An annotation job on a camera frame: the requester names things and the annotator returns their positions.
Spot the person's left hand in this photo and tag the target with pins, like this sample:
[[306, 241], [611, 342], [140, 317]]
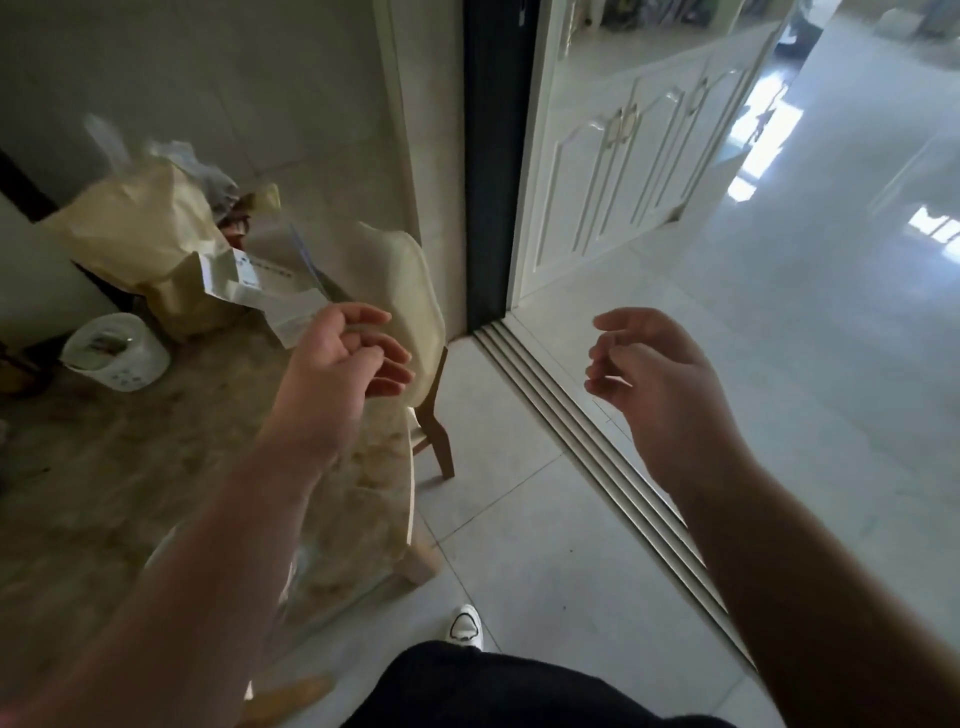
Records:
[[322, 390]]

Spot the person's right hand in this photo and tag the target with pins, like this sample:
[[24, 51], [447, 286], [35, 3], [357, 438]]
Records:
[[667, 397]]

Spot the person's right thumb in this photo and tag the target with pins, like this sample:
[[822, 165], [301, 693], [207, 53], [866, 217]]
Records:
[[626, 320]]

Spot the person's left thumb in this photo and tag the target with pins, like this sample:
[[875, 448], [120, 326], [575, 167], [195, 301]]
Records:
[[358, 315]]

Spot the person's right forearm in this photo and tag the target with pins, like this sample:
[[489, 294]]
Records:
[[810, 600]]

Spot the person's left forearm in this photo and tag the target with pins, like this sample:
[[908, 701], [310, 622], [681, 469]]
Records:
[[180, 585]]

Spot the beige wooden chair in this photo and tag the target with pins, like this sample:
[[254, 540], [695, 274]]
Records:
[[409, 292]]

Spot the white paper receipt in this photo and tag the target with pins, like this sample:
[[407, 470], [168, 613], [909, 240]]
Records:
[[262, 296]]

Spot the metal sliding door track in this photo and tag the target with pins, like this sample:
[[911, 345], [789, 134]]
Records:
[[600, 472]]

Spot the white cabinet with doors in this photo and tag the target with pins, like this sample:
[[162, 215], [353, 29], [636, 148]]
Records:
[[637, 142]]

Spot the clear plastic bag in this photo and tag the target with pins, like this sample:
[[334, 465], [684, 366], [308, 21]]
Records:
[[191, 169]]

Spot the brown paper bag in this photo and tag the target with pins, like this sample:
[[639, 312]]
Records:
[[142, 240]]

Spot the white round plastic container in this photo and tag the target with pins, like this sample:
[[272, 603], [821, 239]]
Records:
[[116, 352]]

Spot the wooden table leg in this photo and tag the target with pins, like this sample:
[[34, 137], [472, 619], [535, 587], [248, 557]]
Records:
[[420, 555]]

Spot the white shoe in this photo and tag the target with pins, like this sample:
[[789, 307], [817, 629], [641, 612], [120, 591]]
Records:
[[465, 628]]

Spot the black trousers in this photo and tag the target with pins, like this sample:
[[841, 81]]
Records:
[[517, 694]]

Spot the dark door frame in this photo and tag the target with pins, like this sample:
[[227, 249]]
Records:
[[496, 150]]

